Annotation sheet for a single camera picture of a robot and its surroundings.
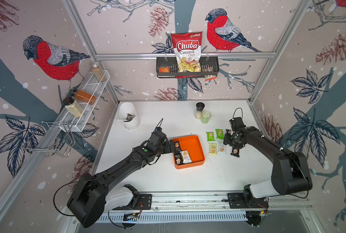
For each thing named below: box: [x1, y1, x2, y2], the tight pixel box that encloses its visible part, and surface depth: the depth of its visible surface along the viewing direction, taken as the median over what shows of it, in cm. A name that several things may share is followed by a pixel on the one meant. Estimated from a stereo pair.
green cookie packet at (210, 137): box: [205, 131, 216, 142], surface depth 100 cm
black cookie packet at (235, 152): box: [230, 146, 240, 158], surface depth 92 cm
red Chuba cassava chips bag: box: [170, 31, 203, 73], surface depth 85 cm
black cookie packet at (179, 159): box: [173, 152, 184, 166], surface depth 87 cm
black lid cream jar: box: [62, 97, 84, 118], surface depth 68 cm
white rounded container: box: [116, 101, 140, 130], surface depth 103 cm
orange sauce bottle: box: [71, 89, 97, 106], surface depth 74 cm
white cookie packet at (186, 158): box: [179, 149, 192, 164], surface depth 89 cm
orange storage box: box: [172, 134, 206, 170], surface depth 91 cm
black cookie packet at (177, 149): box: [173, 140, 182, 155], surface depth 92 cm
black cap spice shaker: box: [194, 101, 206, 120], surface depth 105 cm
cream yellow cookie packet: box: [208, 143, 218, 157], surface depth 94 cm
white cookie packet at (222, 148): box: [217, 142, 227, 155], surface depth 93 cm
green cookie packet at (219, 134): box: [215, 128, 225, 140], surface depth 102 cm
